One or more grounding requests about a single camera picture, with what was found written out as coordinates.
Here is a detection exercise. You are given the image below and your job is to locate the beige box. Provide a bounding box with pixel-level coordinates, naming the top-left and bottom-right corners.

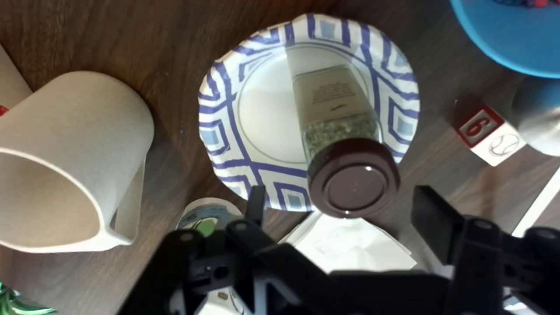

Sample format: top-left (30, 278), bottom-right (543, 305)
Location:
top-left (0, 44), bottom-right (34, 118)

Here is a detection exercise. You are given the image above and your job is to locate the beige mug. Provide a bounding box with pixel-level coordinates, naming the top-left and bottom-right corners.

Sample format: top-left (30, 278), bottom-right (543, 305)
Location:
top-left (0, 71), bottom-right (155, 254)

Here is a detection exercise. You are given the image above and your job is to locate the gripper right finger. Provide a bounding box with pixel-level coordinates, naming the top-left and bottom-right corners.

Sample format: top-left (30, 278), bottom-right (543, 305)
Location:
top-left (410, 185), bottom-right (560, 315)

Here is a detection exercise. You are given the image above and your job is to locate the toy block with red number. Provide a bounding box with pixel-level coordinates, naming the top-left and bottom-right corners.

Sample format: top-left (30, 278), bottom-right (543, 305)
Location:
top-left (454, 105), bottom-right (527, 167)

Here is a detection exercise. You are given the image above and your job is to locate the white paper napkin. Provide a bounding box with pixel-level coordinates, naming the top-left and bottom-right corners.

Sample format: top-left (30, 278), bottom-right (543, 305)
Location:
top-left (278, 212), bottom-right (418, 274)

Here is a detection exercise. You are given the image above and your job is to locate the grey metal cup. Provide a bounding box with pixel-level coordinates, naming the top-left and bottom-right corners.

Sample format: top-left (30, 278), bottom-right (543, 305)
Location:
top-left (510, 78), bottom-right (560, 157)

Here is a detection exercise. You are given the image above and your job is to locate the blue and white paper bowl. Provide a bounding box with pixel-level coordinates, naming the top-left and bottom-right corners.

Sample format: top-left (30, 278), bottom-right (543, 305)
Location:
top-left (198, 13), bottom-right (421, 213)

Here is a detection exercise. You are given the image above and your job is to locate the green striped object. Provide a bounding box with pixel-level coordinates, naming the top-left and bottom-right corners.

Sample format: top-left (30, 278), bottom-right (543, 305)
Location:
top-left (0, 282), bottom-right (58, 315)

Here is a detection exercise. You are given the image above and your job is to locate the white strip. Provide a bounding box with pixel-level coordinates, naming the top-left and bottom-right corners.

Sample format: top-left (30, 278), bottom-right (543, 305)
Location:
top-left (511, 168), bottom-right (560, 238)

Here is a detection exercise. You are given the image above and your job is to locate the small cup with green label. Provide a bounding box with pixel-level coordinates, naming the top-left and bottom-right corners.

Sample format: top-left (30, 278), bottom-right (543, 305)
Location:
top-left (175, 198), bottom-right (244, 237)

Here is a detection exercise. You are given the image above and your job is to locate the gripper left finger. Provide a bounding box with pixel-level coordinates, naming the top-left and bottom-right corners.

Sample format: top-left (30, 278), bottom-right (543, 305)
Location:
top-left (117, 185), bottom-right (329, 315)

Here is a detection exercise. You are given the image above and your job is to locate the glass spice jar brown lid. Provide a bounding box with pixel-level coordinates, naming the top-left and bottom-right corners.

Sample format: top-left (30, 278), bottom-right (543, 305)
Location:
top-left (292, 65), bottom-right (401, 219)

